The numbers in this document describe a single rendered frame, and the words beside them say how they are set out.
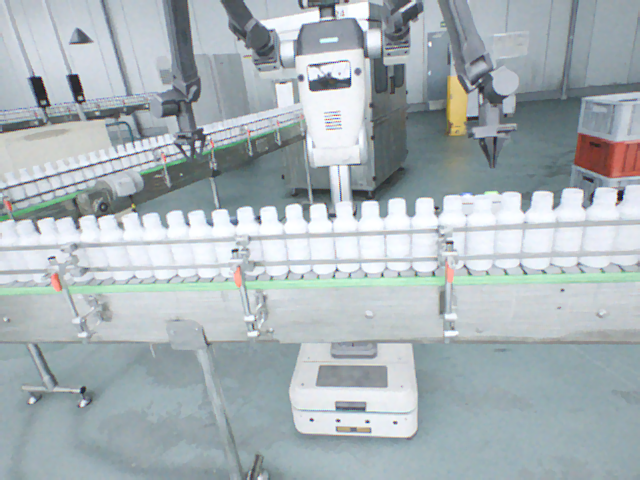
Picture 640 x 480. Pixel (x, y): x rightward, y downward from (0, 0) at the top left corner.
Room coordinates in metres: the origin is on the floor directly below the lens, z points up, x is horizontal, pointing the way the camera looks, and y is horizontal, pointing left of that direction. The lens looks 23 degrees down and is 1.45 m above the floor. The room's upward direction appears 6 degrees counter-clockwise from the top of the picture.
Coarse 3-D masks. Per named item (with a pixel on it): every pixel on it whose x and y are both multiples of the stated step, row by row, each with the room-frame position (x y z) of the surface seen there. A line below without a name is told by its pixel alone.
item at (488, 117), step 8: (488, 104) 1.00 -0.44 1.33; (496, 104) 1.00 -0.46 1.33; (480, 112) 1.02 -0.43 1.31; (488, 112) 1.00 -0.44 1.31; (496, 112) 0.99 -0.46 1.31; (480, 120) 1.01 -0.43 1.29; (488, 120) 0.99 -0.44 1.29; (496, 120) 0.98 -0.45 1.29; (472, 128) 0.99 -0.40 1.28; (480, 128) 0.98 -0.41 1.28; (488, 128) 0.98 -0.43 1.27; (496, 128) 0.98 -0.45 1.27; (504, 128) 0.98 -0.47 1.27; (512, 128) 0.97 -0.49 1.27; (472, 136) 1.03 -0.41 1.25
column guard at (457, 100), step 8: (448, 80) 8.09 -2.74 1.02; (456, 80) 7.91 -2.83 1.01; (448, 88) 8.05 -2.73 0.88; (456, 88) 7.90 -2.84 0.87; (448, 96) 8.03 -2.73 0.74; (456, 96) 7.90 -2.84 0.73; (464, 96) 7.88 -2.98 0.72; (448, 104) 8.01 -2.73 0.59; (456, 104) 7.90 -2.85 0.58; (464, 104) 7.88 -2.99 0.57; (448, 112) 8.00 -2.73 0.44; (456, 112) 7.90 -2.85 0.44; (464, 112) 7.88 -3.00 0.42; (448, 120) 7.98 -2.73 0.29; (456, 120) 7.90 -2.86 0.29; (464, 120) 7.88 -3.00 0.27; (448, 128) 7.98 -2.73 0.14; (456, 128) 7.90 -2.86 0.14; (464, 128) 7.87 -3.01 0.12
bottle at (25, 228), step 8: (16, 224) 0.98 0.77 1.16; (24, 224) 0.97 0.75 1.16; (32, 224) 0.99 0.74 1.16; (24, 232) 0.97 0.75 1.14; (32, 232) 0.98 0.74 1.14; (24, 240) 0.96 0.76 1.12; (32, 240) 0.97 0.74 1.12; (24, 256) 0.96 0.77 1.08; (32, 256) 0.96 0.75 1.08; (40, 256) 0.97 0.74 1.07; (32, 264) 0.96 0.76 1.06; (40, 264) 0.96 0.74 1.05; (48, 264) 0.98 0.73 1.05; (40, 280) 0.96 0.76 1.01; (48, 280) 0.97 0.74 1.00
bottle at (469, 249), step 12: (480, 204) 0.78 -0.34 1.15; (468, 216) 0.80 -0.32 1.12; (480, 216) 0.77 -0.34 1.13; (492, 216) 0.78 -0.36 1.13; (468, 240) 0.78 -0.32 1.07; (480, 240) 0.77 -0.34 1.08; (492, 240) 0.77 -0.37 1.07; (468, 252) 0.78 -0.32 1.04; (480, 252) 0.77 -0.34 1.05; (492, 252) 0.77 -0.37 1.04; (468, 264) 0.78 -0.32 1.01; (480, 264) 0.76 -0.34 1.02; (492, 264) 0.78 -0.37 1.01
